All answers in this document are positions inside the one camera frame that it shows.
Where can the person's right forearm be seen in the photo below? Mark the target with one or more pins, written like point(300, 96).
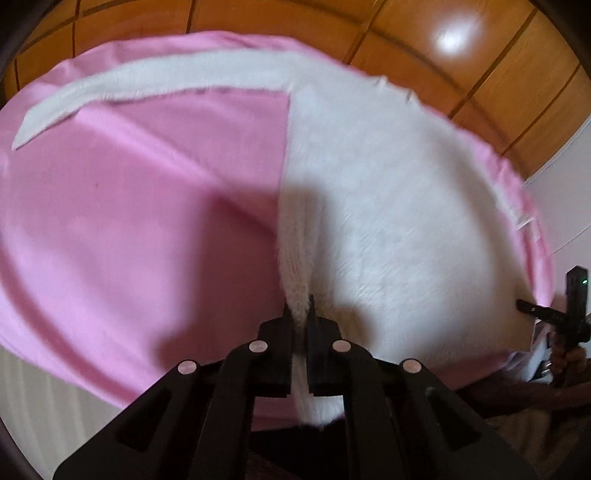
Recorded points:
point(508, 397)

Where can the person's right hand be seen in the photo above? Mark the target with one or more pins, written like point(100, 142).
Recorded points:
point(565, 362)

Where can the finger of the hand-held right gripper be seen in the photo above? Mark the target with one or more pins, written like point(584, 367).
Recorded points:
point(542, 311)

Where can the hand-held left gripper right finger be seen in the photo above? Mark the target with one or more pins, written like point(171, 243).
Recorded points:
point(321, 355)

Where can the pink bed sheet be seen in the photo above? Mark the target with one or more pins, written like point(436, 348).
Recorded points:
point(138, 221)

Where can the wooden wardrobe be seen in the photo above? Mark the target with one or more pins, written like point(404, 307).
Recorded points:
point(461, 69)

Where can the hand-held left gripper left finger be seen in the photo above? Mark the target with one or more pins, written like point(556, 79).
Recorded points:
point(277, 350)

